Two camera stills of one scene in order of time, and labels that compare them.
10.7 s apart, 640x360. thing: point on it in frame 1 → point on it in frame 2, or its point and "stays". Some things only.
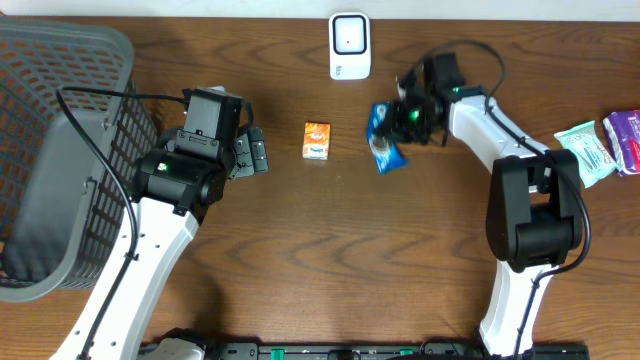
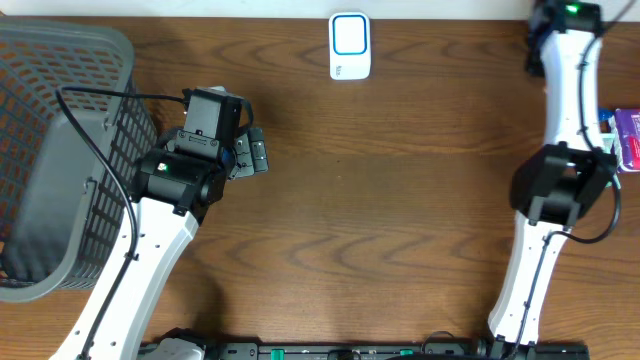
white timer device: [349, 45] stays
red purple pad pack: [622, 138] stays
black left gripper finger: [250, 155] stays
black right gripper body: [412, 123] → [536, 67]
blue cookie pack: [388, 155] → [605, 113]
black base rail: [391, 351] stays
